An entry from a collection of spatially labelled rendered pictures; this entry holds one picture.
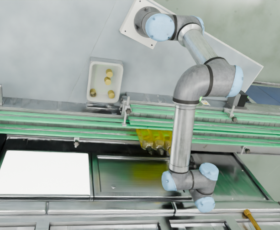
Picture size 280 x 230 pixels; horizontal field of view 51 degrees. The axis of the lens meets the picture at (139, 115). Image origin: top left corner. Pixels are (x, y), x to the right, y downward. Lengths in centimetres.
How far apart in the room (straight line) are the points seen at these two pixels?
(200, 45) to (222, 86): 25
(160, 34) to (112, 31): 34
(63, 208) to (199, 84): 74
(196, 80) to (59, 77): 87
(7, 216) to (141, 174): 64
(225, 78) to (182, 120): 21
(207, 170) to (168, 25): 64
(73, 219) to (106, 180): 26
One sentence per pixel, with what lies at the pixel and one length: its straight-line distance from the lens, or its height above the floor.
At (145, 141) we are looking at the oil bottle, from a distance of 150.
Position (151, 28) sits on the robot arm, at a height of 103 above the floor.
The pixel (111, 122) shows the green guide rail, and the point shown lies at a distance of 159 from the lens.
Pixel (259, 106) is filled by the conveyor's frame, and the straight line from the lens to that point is 202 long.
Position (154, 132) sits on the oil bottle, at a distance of 159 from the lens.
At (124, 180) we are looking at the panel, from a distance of 146.
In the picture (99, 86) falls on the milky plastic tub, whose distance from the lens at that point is 166.
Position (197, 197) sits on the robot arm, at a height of 147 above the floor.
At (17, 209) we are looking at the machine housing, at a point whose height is 139.
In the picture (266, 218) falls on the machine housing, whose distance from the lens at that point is 160.
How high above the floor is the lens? 231
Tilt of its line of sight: 60 degrees down
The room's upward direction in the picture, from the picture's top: 159 degrees clockwise
